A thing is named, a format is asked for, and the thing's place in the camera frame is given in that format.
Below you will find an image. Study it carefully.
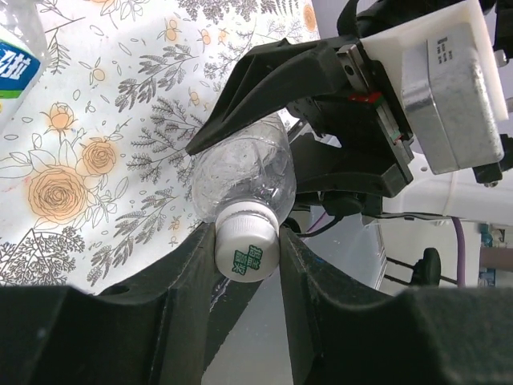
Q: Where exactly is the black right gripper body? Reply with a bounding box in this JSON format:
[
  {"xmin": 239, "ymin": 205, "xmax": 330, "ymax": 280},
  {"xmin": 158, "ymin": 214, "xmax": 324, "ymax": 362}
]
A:
[{"xmin": 287, "ymin": 38, "xmax": 413, "ymax": 218}]

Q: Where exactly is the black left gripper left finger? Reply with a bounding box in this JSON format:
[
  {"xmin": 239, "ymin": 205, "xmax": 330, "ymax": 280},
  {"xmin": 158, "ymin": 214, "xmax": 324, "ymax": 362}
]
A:
[{"xmin": 1, "ymin": 224, "xmax": 215, "ymax": 384}]

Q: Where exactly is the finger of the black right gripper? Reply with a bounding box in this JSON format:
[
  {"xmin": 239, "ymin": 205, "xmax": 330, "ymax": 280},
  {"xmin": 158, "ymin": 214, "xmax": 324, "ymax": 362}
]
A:
[
  {"xmin": 186, "ymin": 38, "xmax": 347, "ymax": 155},
  {"xmin": 290, "ymin": 134, "xmax": 413, "ymax": 198}
]

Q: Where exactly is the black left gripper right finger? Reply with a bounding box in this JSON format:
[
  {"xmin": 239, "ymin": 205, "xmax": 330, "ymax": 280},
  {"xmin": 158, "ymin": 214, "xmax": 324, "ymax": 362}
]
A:
[{"xmin": 280, "ymin": 228, "xmax": 512, "ymax": 384}]

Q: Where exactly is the clear bottle white cap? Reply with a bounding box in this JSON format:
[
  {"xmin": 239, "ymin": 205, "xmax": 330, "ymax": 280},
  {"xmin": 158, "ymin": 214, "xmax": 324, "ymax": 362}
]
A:
[{"xmin": 192, "ymin": 112, "xmax": 297, "ymax": 223}]

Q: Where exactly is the clear bottle lemon label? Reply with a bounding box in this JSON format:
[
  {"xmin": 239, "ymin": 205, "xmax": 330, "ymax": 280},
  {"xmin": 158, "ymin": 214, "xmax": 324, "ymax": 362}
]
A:
[{"xmin": 1, "ymin": 0, "xmax": 49, "ymax": 129}]

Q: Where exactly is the floral patterned table mat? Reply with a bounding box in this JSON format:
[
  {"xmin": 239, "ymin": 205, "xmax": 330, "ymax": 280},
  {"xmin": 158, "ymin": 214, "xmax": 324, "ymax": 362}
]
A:
[{"xmin": 1, "ymin": 1, "xmax": 318, "ymax": 294}]

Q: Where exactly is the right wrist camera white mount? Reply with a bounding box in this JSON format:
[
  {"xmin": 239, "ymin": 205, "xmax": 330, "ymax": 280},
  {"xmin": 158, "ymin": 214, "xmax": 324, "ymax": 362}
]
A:
[{"xmin": 357, "ymin": 1, "xmax": 507, "ymax": 174}]

